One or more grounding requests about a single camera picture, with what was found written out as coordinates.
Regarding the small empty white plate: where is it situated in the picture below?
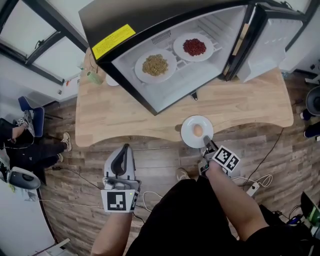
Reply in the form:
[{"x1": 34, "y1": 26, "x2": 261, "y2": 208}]
[{"x1": 105, "y1": 72, "x2": 121, "y2": 87}]

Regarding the person's left forearm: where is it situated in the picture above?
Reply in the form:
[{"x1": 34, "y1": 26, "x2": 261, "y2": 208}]
[{"x1": 90, "y1": 211, "x2": 133, "y2": 256}]

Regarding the thin bent wire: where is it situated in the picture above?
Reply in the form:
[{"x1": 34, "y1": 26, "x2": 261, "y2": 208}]
[{"x1": 88, "y1": 48, "x2": 100, "y2": 73}]

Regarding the white cable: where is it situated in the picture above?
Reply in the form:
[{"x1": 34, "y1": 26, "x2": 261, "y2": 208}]
[{"x1": 231, "y1": 174, "x2": 274, "y2": 188}]

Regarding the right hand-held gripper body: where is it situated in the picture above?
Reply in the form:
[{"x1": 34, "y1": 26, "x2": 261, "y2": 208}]
[{"x1": 198, "y1": 146, "x2": 241, "y2": 179}]

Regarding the person's right forearm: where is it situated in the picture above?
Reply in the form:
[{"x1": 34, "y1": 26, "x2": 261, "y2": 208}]
[{"x1": 206, "y1": 162, "x2": 267, "y2": 242}]

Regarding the white plate with red beans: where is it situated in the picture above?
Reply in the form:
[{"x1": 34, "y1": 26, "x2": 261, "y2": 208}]
[{"x1": 172, "y1": 32, "x2": 215, "y2": 63}]

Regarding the white plate with egg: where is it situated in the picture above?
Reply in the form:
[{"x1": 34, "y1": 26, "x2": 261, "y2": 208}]
[{"x1": 180, "y1": 115, "x2": 215, "y2": 149}]

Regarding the white desk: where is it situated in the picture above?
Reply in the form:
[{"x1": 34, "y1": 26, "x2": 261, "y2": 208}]
[{"x1": 304, "y1": 58, "x2": 320, "y2": 86}]

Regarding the pale green cup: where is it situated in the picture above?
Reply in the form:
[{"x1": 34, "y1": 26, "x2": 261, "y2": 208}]
[{"x1": 86, "y1": 70, "x2": 104, "y2": 85}]

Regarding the black mini fridge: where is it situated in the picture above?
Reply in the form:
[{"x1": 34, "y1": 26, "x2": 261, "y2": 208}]
[{"x1": 78, "y1": 0, "x2": 305, "y2": 116}]

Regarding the black framed window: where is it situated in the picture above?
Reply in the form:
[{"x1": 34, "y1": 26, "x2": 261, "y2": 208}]
[
  {"x1": 0, "y1": 0, "x2": 88, "y2": 85},
  {"x1": 279, "y1": 0, "x2": 320, "y2": 51}
]

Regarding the white power strip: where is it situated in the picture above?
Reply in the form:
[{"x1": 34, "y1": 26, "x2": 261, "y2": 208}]
[{"x1": 246, "y1": 181, "x2": 260, "y2": 197}]

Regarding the white plate with yellow grains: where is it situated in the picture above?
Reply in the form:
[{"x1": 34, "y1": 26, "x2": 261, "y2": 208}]
[{"x1": 134, "y1": 48, "x2": 178, "y2": 85}]

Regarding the blue chair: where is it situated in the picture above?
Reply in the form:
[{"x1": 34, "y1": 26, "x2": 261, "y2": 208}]
[{"x1": 17, "y1": 96, "x2": 63, "y2": 138}]

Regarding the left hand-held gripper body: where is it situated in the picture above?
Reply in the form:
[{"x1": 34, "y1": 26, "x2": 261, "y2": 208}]
[{"x1": 100, "y1": 177, "x2": 143, "y2": 214}]

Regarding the black cable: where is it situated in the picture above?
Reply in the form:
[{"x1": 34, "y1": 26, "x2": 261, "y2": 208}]
[
  {"x1": 44, "y1": 167, "x2": 103, "y2": 191},
  {"x1": 246, "y1": 127, "x2": 285, "y2": 186}
]

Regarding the person's left shoe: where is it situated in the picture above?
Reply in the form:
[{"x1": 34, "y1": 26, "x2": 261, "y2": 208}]
[{"x1": 176, "y1": 167, "x2": 191, "y2": 181}]

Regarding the floral cushion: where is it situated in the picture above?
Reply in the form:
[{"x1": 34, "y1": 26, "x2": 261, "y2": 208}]
[{"x1": 22, "y1": 109, "x2": 36, "y2": 137}]

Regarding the pile of red beans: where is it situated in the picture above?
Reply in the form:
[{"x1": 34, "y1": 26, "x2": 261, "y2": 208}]
[{"x1": 182, "y1": 38, "x2": 207, "y2": 57}]

